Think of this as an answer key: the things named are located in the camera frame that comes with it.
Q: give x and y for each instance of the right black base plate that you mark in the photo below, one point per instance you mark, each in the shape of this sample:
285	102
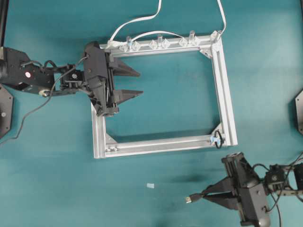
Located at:
299	111

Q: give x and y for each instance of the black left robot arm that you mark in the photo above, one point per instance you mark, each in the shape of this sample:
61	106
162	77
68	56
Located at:
19	72

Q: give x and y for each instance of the near aluminium standoff post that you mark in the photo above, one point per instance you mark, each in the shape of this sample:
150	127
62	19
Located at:
129	41

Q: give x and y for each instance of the middle aluminium standoff post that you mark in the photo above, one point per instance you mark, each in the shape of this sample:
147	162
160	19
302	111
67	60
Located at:
159	40

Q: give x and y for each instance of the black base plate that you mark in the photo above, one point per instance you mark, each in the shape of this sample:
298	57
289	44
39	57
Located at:
6	109
299	111

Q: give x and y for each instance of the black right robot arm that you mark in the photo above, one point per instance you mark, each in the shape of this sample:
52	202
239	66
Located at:
153	190

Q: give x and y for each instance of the aluminium standoff post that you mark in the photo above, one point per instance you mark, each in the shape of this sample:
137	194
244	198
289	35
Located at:
159	40
129	41
191	36

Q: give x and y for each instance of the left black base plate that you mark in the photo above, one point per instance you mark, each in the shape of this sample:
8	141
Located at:
6	109

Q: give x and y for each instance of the far aluminium standoff post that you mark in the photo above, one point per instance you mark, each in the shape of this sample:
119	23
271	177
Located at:
191	36

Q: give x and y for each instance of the small clear tape piece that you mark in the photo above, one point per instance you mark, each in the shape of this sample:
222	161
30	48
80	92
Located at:
150	185

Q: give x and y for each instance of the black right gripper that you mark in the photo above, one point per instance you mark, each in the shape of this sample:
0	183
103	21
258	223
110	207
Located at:
249	197

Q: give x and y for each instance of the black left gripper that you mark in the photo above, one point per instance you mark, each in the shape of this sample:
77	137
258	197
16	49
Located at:
97	77

